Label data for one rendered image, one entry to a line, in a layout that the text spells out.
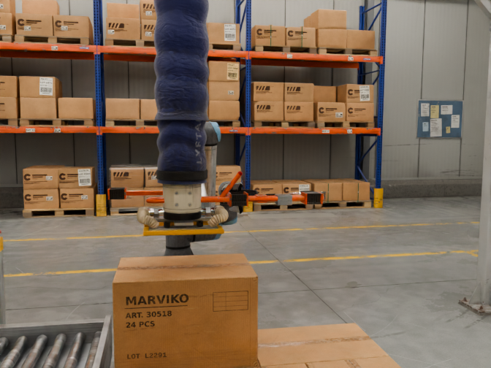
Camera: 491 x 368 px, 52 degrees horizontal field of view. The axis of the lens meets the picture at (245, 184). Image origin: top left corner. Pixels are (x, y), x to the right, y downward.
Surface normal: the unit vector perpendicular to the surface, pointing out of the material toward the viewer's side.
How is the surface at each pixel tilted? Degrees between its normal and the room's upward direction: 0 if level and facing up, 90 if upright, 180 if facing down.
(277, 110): 89
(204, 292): 90
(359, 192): 92
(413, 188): 90
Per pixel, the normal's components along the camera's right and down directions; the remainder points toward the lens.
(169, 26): -0.28, -0.04
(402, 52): 0.21, 0.11
